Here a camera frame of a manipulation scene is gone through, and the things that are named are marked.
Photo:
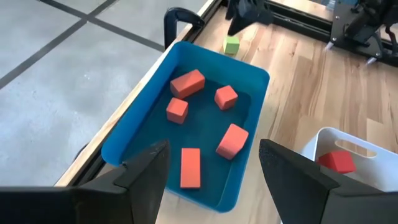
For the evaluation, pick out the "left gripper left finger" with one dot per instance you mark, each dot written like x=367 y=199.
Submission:
x=140 y=186

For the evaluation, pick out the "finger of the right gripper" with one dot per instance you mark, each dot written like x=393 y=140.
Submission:
x=252 y=18
x=232 y=9

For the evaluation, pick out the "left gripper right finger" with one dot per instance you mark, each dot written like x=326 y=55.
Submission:
x=292 y=186

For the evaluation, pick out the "red cube block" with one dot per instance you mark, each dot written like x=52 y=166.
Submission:
x=339 y=161

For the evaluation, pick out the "long orange block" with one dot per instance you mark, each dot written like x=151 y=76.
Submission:
x=231 y=141
x=190 y=168
x=187 y=84

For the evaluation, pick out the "orange cube block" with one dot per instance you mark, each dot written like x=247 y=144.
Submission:
x=177 y=111
x=226 y=98

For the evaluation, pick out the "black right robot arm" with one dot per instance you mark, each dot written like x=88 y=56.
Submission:
x=367 y=12

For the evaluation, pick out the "yellow-green cube block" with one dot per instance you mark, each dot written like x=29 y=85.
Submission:
x=231 y=46

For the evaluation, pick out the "black table clamp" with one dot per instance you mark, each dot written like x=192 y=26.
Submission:
x=169 y=28

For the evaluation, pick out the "white plastic bin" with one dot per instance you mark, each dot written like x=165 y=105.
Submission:
x=373 y=174

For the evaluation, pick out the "blue plastic bin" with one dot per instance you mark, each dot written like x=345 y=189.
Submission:
x=205 y=130

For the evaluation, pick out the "black floor tape strip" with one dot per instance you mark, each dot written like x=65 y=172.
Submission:
x=124 y=34
x=46 y=49

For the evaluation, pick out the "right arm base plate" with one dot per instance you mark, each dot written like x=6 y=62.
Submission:
x=340 y=21

